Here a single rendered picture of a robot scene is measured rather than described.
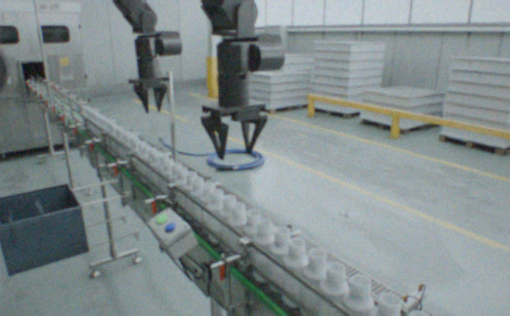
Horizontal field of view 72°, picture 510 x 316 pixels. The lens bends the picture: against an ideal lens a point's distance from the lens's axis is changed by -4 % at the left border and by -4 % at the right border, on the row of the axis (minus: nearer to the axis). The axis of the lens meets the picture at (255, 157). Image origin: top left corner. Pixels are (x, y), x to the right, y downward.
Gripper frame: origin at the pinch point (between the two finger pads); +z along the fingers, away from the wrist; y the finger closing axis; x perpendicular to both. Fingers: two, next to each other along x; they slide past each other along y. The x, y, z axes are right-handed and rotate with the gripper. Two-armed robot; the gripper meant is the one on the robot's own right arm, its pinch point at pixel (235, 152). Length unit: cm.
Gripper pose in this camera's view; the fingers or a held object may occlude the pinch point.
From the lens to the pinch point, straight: 68.4
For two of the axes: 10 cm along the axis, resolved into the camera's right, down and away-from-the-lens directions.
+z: 0.1, 9.5, 3.2
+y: 8.0, -2.0, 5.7
